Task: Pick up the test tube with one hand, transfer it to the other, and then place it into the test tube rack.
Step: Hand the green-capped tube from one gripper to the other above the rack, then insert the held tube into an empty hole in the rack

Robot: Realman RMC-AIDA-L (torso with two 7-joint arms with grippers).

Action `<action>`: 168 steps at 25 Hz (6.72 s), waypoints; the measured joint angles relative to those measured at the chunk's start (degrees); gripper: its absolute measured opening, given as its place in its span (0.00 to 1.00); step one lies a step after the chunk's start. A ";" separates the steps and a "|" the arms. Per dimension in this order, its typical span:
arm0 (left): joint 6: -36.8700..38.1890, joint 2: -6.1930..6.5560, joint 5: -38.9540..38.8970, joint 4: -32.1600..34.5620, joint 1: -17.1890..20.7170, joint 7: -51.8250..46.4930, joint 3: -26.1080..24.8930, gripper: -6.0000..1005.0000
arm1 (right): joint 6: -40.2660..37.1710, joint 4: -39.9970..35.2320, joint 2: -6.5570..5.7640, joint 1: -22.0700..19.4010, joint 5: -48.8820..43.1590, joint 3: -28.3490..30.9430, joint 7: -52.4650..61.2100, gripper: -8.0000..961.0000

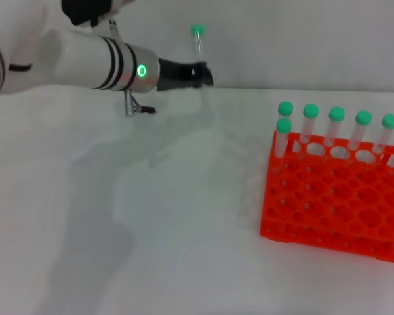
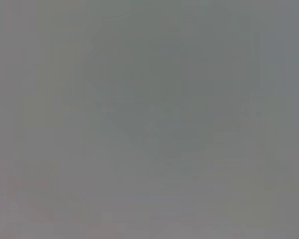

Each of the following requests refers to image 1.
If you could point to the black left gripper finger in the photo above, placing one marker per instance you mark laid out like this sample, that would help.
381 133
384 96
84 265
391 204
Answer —
204 81
203 69

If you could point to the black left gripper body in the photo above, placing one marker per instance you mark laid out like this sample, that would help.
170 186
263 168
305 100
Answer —
175 75

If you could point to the clear test tube green cap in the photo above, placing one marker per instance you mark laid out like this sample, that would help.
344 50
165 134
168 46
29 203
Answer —
336 113
310 111
390 120
284 125
197 30
363 117
285 107

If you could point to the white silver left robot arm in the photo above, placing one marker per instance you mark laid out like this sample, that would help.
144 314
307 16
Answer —
85 62

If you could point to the orange test tube rack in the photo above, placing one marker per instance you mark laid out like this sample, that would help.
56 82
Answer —
331 203

